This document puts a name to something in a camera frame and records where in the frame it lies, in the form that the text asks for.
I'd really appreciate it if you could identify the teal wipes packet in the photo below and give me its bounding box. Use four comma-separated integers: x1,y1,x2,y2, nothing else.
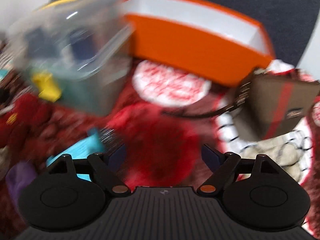
46,127,105,180

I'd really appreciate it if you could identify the purple fleece cloth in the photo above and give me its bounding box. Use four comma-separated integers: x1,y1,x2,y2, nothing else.
5,162,38,205

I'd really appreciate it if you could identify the clear plastic box yellow latch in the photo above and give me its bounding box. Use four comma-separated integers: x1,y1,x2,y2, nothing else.
5,0,135,117

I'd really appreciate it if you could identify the red floral blanket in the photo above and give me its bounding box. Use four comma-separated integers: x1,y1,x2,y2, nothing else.
0,37,320,240

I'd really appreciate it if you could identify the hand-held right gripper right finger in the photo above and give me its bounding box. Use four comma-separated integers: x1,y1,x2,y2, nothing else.
197,144,278,197

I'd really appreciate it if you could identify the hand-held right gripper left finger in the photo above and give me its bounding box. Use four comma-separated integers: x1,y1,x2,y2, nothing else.
49,142,129,197

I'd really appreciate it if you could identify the dark grey headboard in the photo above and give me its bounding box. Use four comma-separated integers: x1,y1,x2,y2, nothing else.
50,0,315,68

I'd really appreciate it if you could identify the orange cardboard box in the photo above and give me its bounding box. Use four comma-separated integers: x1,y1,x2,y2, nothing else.
122,0,275,87

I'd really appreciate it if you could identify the brown pouch with red stripe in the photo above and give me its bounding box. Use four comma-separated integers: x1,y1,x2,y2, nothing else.
162,67,320,140

